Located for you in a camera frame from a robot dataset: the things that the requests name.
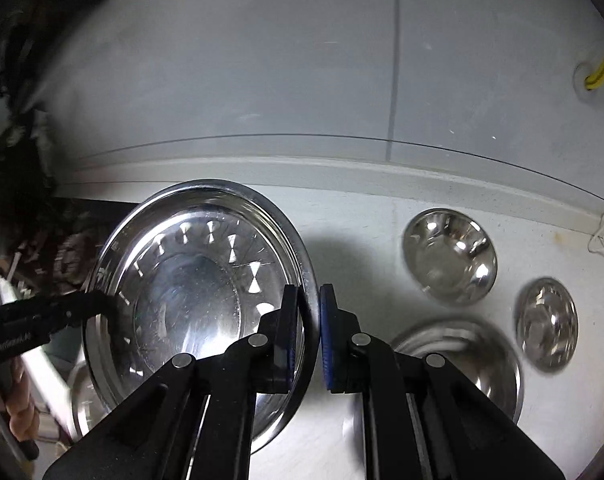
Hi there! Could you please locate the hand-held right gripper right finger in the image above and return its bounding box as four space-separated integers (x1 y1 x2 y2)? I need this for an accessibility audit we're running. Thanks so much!
318 283 566 480

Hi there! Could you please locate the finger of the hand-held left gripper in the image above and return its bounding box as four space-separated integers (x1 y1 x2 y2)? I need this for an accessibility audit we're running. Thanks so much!
50 290 119 334

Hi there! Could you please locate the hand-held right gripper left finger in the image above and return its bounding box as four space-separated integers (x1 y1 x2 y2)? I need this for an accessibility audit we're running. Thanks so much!
42 284 303 480

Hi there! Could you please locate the large steel plate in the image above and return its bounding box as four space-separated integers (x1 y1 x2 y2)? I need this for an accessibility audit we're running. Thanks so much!
83 179 316 457

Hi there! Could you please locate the large steel bowl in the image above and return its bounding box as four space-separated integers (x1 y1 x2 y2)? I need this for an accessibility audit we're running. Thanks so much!
389 315 526 427

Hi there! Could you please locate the medium steel bowl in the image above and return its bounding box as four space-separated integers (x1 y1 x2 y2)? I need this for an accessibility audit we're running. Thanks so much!
402 208 498 306

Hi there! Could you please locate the person's left hand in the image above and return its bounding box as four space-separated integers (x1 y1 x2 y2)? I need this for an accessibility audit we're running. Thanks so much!
3 357 41 442

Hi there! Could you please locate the dark clutter pile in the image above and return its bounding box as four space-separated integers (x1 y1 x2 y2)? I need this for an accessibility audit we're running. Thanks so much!
0 125 135 306

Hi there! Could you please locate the small steel bowl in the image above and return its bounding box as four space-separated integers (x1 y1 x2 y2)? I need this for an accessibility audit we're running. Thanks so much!
515 277 579 374

